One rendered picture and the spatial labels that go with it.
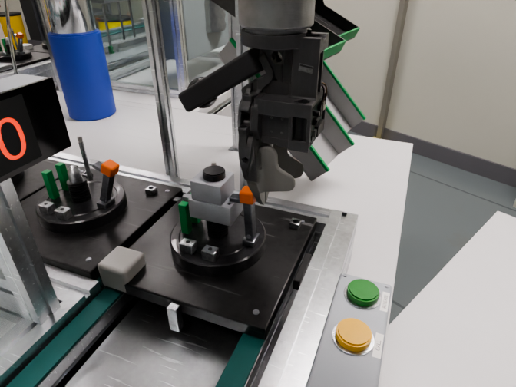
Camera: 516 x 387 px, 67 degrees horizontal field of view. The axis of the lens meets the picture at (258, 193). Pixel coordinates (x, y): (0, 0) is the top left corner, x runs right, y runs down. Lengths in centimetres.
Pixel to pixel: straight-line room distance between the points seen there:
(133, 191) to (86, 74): 71
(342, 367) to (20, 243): 37
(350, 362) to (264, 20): 36
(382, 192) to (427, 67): 224
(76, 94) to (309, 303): 109
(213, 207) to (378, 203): 48
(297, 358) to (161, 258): 24
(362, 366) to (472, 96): 270
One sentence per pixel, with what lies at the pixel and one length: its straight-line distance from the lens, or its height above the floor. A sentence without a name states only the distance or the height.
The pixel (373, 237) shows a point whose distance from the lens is 80.
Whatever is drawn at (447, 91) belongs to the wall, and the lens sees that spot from 311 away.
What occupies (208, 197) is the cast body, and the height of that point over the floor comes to 106.
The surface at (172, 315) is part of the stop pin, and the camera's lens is 51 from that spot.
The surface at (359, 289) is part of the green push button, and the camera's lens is 53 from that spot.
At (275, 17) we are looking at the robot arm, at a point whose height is 129.
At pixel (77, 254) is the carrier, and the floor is 97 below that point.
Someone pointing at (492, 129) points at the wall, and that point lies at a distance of 306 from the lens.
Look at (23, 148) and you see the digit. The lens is 41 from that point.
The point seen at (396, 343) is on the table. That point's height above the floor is 86.
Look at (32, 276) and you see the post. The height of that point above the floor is 102.
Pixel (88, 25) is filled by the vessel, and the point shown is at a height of 115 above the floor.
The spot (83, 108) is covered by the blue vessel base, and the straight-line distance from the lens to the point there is 142.
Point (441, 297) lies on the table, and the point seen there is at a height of 86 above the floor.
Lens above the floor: 134
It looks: 32 degrees down
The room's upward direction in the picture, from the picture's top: straight up
